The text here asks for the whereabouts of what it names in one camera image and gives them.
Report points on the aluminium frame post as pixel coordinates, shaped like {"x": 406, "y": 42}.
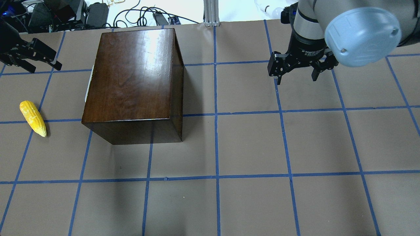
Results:
{"x": 211, "y": 13}

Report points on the black power adapter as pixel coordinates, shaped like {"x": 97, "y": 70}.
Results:
{"x": 97, "y": 15}

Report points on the light wood drawer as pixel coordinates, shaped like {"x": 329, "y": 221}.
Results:
{"x": 89, "y": 82}

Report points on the black electronics pile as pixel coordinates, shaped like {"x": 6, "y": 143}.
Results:
{"x": 38, "y": 16}

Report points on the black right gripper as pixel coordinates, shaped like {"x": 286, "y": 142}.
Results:
{"x": 307, "y": 49}

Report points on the yellow corn cob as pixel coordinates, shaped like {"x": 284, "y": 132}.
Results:
{"x": 33, "y": 117}

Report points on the dark brown wooden cabinet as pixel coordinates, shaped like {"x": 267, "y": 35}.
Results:
{"x": 135, "y": 94}

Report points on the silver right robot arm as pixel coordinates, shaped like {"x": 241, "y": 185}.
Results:
{"x": 354, "y": 33}

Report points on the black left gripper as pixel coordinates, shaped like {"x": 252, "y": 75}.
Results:
{"x": 7, "y": 36}

